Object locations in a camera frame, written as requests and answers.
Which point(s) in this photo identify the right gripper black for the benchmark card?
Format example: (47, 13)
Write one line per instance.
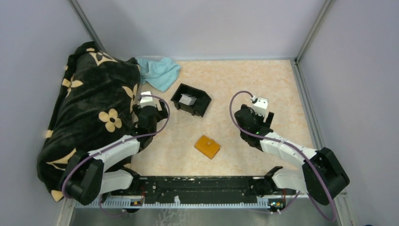
(267, 123)

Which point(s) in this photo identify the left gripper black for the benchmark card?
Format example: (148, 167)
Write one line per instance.
(162, 113)

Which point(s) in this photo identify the tan leather card holder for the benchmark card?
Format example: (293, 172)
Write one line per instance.
(207, 146)

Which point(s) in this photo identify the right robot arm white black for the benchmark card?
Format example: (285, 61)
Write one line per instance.
(318, 172)

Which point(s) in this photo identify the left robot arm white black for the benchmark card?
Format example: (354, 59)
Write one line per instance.
(103, 165)

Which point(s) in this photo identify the silver cards in tray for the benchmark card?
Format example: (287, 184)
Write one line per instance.
(187, 99)

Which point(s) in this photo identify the black card tray box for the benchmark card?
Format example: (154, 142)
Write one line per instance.
(199, 107)

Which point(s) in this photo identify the light blue cloth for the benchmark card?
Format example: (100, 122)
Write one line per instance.
(160, 74)

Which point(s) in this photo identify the black floral blanket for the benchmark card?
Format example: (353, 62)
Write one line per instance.
(93, 109)

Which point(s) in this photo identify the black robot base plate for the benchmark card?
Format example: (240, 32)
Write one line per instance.
(200, 190)

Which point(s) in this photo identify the aluminium frame rail front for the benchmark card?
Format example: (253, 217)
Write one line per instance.
(132, 203)

